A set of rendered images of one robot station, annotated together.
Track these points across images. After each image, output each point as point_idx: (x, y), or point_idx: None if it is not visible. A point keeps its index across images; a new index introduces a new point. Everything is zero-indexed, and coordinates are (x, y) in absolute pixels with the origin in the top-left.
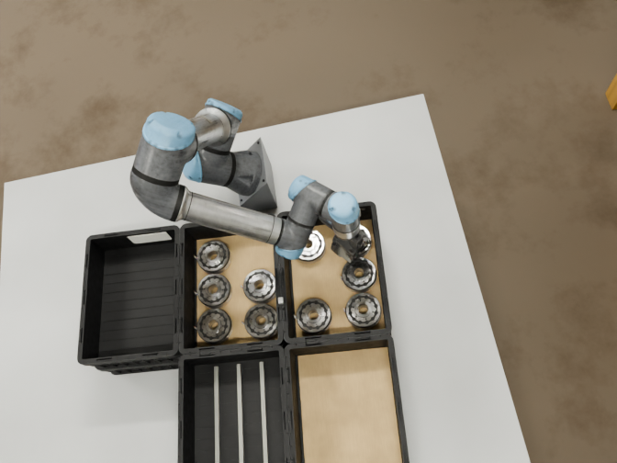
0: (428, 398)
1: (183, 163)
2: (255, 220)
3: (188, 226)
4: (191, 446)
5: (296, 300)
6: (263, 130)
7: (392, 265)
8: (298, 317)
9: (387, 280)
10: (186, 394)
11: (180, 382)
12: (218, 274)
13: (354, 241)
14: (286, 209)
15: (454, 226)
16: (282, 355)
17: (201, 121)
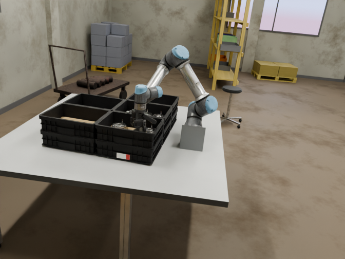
0: (66, 158)
1: (170, 58)
2: (150, 82)
3: (171, 107)
4: (97, 104)
5: (129, 127)
6: (222, 153)
7: (130, 165)
8: (121, 122)
9: (125, 162)
10: (112, 101)
11: (116, 98)
12: (151, 115)
13: (133, 109)
14: (176, 149)
15: (136, 186)
16: (108, 109)
17: (194, 77)
